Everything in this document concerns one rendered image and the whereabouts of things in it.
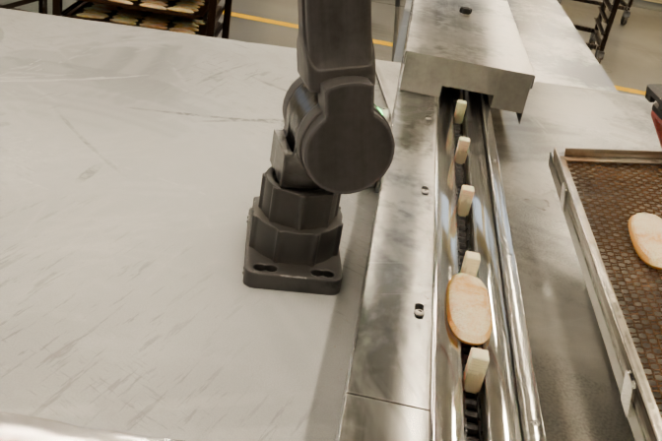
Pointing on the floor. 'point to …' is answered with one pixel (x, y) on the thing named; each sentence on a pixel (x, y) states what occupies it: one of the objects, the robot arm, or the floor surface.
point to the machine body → (540, 40)
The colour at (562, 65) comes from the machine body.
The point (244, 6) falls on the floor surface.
